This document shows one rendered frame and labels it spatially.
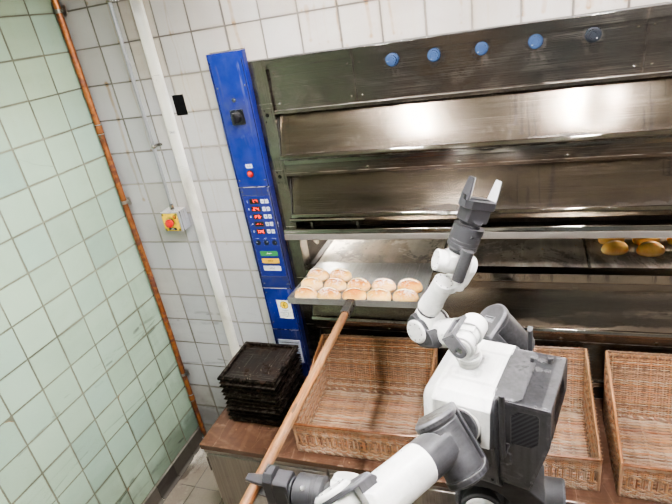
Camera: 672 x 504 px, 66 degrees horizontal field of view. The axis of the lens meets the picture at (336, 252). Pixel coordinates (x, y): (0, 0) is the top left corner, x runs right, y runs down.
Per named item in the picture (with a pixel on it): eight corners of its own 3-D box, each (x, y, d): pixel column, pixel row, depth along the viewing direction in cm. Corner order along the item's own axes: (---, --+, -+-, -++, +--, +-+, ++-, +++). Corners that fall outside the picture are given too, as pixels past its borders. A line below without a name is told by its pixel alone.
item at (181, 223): (173, 226, 250) (168, 206, 246) (191, 225, 246) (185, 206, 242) (165, 232, 244) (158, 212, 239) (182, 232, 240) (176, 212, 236)
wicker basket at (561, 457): (451, 388, 239) (447, 339, 227) (585, 398, 220) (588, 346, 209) (438, 473, 197) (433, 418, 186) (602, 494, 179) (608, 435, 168)
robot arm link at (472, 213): (505, 207, 143) (490, 246, 148) (481, 195, 151) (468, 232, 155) (474, 203, 137) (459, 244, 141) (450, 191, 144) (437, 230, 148)
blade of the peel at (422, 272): (421, 308, 193) (421, 302, 192) (288, 303, 212) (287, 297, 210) (435, 263, 223) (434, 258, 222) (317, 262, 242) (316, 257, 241)
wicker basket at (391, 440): (329, 377, 259) (320, 331, 248) (442, 385, 241) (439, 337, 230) (295, 452, 218) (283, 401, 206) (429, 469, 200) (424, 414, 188)
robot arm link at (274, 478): (255, 485, 121) (301, 493, 117) (272, 453, 129) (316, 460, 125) (267, 521, 126) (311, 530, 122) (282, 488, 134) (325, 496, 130)
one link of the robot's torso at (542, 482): (562, 496, 144) (564, 450, 137) (565, 538, 133) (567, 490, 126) (460, 480, 154) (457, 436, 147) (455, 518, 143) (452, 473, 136)
